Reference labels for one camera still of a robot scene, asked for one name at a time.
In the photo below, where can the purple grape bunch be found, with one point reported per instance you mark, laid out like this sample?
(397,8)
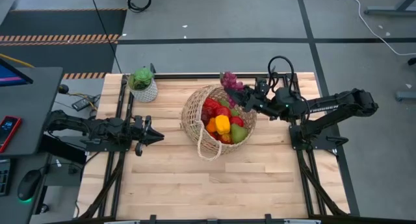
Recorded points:
(231,82)

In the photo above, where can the green bell pepper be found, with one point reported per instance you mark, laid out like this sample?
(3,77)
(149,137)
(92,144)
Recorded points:
(225,103)

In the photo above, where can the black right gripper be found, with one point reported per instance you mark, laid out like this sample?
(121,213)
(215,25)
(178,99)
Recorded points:
(260,99)

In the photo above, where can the black computer mouse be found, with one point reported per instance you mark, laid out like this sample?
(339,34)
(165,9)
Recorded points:
(28,185)

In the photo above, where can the orange fruit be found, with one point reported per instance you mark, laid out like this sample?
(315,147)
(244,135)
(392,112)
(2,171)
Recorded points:
(211,125)

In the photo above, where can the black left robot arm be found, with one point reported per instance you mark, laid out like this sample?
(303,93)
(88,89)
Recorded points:
(81,126)

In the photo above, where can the grey desk leg frame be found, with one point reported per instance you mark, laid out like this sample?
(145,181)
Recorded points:
(390,10)

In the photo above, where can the black floor mat striped edges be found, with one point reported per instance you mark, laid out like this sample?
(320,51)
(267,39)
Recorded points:
(61,22)

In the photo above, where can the green artificial plant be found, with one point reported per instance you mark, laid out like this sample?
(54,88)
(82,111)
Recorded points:
(141,78)

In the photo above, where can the black power adapter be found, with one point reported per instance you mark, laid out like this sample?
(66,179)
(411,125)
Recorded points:
(83,104)

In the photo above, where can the small red apple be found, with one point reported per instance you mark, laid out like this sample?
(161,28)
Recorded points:
(237,121)

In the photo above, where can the red and yellow apple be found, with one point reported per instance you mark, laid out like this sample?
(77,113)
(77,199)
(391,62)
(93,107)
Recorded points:
(225,138)

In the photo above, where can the yellow bell pepper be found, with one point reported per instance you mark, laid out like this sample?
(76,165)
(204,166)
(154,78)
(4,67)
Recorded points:
(222,124)

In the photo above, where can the red round fruit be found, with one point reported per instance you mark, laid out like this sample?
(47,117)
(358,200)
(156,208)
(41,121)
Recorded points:
(211,103)

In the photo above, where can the black metal table frame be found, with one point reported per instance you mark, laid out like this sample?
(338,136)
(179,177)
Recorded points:
(211,75)

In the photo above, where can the green pear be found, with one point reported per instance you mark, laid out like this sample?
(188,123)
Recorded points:
(239,133)

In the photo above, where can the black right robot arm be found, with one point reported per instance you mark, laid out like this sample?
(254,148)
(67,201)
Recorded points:
(325,110)

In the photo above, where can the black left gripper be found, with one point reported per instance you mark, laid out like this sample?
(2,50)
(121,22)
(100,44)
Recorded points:
(138,133)

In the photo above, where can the red phone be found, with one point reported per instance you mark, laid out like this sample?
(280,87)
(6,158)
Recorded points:
(9,130)

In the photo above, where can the white triangle-patterned plant pot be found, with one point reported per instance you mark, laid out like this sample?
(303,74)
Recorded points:
(146,94)

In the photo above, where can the black chair wheel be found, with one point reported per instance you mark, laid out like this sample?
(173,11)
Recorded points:
(412,61)

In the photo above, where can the dark grey desk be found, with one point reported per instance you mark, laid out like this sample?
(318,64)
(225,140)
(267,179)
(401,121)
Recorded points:
(29,110)

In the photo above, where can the dark red apple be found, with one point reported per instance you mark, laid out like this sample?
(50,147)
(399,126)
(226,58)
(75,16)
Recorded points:
(205,114)

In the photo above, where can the grey desk foot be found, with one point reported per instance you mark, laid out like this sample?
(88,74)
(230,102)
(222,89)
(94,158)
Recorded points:
(406,96)

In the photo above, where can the black keyboard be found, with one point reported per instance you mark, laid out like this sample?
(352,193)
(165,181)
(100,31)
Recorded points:
(4,177)

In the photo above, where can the monitor with blue screen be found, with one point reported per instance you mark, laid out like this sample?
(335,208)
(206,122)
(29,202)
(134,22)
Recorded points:
(9,76)

